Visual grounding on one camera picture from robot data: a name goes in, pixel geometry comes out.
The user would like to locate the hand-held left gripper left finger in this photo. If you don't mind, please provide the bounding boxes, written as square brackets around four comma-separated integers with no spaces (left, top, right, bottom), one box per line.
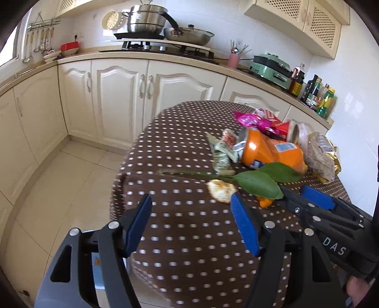
[36,194,153,308]

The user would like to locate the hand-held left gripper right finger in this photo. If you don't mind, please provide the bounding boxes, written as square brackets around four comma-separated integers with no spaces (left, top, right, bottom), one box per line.
[230,192,345,308]

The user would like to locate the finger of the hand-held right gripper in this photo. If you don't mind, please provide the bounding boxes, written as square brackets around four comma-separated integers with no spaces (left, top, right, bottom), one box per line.
[280,186,365,234]
[299,185,374,220]

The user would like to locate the large pale orange peel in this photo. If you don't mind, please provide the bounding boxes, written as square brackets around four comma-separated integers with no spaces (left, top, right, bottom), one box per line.
[207,179,238,204]

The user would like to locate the green leafy twig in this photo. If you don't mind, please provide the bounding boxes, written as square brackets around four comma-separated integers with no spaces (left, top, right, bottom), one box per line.
[160,162,304,199]

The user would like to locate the person's right hand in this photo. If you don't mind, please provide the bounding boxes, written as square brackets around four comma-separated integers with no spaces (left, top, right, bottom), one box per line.
[346,275,374,308]

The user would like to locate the brown snack bag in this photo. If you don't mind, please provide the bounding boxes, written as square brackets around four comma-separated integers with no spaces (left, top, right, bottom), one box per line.
[306,132,336,182]

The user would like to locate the clear plastic wrapper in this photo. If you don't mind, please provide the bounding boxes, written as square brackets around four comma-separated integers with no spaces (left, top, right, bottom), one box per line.
[298,123,310,151]

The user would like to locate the crushed orange can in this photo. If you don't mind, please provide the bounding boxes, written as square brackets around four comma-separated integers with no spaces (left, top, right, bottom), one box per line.
[240,127,308,174]

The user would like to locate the green and white wrapper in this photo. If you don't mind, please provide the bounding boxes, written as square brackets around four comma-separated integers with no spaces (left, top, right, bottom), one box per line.
[207,133,236,175]

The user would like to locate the crushed red can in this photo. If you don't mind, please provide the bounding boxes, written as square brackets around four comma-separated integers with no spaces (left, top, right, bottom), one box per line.
[275,119,300,143]

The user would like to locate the silver wrapper with red print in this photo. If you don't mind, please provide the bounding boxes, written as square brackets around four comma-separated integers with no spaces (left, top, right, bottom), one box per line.
[222,129,246,162]

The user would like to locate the yellow green oil bottle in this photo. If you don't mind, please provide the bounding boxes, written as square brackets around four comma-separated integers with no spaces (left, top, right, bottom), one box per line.
[316,84,336,118]

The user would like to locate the red and white packet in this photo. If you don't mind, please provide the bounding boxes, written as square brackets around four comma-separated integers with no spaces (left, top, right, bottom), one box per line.
[255,109,280,125]

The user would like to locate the pink foil wrapper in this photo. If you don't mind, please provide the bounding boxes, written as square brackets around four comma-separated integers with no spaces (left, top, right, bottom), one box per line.
[234,111,285,138]

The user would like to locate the dark glass bottle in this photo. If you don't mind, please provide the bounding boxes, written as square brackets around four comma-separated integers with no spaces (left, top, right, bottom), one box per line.
[300,75,319,104]

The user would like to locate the cream base cabinets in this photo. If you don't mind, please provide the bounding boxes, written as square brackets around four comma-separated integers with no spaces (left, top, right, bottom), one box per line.
[0,58,329,231]

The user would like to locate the green electric cooker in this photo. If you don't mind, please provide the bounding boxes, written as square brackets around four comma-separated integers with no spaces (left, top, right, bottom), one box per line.
[249,53,292,91]

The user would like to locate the beige countertop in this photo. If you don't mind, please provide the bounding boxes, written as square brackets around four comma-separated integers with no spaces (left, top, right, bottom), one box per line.
[0,47,334,130]

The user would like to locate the gas stove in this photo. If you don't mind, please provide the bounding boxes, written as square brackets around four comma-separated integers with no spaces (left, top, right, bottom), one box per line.
[99,39,221,65]

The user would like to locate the red box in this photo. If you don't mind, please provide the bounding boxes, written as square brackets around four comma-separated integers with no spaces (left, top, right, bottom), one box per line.
[61,41,80,56]

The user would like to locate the steel wok with lid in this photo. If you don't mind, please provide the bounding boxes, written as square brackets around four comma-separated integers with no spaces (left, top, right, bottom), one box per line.
[160,12,215,46]

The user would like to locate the steel steamer pot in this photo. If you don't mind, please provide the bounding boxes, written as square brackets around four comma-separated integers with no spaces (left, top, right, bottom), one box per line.
[121,4,169,33]

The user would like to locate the cream colander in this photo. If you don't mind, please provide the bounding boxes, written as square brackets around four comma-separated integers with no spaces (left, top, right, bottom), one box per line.
[102,10,128,30]

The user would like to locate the hanging utensil rack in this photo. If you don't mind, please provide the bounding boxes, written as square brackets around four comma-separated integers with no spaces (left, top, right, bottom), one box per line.
[23,28,55,63]

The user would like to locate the window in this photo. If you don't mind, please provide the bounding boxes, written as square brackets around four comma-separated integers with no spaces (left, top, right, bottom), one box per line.
[0,18,30,68]

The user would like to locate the cream lattice wall cabinet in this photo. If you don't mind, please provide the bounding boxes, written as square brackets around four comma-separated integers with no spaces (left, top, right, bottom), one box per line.
[244,0,351,60]

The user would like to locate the wall utensil rack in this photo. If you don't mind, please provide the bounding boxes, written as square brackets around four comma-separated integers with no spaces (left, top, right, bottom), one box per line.
[27,12,61,31]

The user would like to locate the cream wall cabinet by window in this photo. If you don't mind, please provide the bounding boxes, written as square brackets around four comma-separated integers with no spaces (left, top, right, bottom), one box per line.
[55,0,98,18]

